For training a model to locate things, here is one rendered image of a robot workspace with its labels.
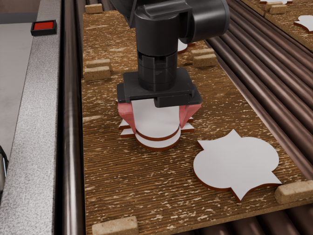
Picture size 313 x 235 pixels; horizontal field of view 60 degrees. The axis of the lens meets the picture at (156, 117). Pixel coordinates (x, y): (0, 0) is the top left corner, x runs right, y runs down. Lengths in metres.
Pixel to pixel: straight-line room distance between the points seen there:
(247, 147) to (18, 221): 0.39
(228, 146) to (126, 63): 0.36
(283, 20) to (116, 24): 0.56
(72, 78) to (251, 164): 0.47
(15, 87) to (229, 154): 2.20
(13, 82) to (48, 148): 2.06
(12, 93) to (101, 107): 1.91
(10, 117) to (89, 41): 1.45
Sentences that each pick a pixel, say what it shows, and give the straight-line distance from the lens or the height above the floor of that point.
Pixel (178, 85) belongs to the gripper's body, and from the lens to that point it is 0.40.
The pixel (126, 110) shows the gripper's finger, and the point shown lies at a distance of 0.40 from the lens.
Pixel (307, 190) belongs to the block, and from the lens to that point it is 0.46.
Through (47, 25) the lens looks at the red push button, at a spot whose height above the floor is 0.93.
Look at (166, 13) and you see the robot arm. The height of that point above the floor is 1.17.
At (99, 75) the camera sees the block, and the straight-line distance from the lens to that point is 0.66.
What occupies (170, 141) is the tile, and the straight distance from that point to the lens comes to 0.46.
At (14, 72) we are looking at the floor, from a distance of 2.73.
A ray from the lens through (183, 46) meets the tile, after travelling 0.78.
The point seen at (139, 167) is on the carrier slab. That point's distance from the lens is 0.46.
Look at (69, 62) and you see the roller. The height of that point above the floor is 0.92.
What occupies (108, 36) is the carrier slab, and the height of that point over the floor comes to 0.94.
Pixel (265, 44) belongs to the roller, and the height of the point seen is 0.91.
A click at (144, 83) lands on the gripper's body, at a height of 1.08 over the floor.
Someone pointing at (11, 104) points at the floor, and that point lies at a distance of 2.34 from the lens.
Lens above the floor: 1.30
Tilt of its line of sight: 42 degrees down
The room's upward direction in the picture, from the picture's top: straight up
